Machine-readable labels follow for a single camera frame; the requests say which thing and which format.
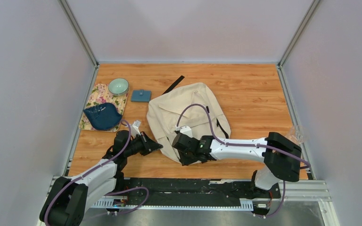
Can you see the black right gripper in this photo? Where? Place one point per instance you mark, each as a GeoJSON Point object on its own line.
{"type": "Point", "coordinates": [185, 161]}

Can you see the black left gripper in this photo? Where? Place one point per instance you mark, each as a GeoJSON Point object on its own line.
{"type": "Point", "coordinates": [149, 145]}

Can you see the dark blue leaf dish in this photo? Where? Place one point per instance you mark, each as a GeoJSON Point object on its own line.
{"type": "Point", "coordinates": [103, 116]}

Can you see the small blue wallet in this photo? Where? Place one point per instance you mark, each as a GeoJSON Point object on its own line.
{"type": "Point", "coordinates": [141, 96]}

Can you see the beige canvas backpack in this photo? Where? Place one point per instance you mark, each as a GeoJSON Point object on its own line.
{"type": "Point", "coordinates": [193, 105]}

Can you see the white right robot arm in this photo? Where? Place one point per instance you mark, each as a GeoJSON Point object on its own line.
{"type": "Point", "coordinates": [282, 157]}

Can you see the pale green ceramic bowl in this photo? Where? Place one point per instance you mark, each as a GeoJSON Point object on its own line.
{"type": "Point", "coordinates": [118, 86]}

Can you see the clear plastic cup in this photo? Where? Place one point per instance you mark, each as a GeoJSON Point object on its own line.
{"type": "Point", "coordinates": [297, 134]}

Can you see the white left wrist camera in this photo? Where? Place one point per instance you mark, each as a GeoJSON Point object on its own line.
{"type": "Point", "coordinates": [135, 128]}

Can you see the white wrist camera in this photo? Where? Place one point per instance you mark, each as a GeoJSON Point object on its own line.
{"type": "Point", "coordinates": [135, 128]}
{"type": "Point", "coordinates": [186, 130]}

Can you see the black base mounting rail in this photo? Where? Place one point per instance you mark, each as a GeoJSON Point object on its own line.
{"type": "Point", "coordinates": [190, 194]}

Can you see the floral cloth placemat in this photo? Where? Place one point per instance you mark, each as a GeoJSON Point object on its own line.
{"type": "Point", "coordinates": [99, 95]}

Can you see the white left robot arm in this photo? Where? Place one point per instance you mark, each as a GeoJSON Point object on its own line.
{"type": "Point", "coordinates": [70, 198]}

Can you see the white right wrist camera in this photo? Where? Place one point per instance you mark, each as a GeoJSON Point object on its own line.
{"type": "Point", "coordinates": [186, 130]}

